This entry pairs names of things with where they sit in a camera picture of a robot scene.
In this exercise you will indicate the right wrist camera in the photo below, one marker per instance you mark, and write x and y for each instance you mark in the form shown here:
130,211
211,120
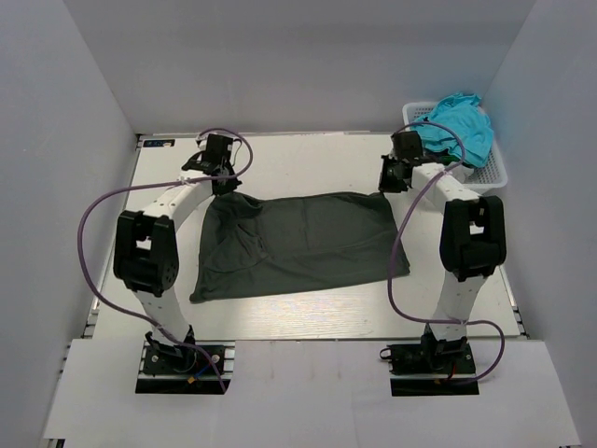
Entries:
407,146

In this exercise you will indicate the turquoise t shirt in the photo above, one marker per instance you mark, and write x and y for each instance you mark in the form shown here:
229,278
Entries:
458,114

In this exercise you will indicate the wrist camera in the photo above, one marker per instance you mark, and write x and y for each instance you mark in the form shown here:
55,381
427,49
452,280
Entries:
217,148
407,146

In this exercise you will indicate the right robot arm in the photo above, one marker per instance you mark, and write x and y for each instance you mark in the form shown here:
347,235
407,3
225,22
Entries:
472,245

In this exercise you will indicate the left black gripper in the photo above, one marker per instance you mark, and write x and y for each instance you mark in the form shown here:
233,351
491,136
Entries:
225,182

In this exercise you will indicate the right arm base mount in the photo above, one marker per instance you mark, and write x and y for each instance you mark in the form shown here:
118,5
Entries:
411,375

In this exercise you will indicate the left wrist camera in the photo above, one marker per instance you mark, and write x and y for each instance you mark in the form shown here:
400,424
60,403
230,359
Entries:
217,148

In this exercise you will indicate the white plastic basket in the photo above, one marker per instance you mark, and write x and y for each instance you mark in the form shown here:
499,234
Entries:
492,175

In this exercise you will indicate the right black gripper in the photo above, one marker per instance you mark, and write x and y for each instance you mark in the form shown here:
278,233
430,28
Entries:
390,179

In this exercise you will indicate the dark grey t shirt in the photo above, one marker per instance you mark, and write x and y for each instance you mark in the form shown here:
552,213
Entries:
253,248

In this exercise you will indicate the dark label sticker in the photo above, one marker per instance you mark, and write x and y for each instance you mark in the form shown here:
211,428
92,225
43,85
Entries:
158,143

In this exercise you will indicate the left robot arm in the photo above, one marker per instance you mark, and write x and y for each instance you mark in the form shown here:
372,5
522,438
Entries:
146,255

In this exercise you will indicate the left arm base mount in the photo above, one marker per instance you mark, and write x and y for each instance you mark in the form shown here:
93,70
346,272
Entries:
166,374

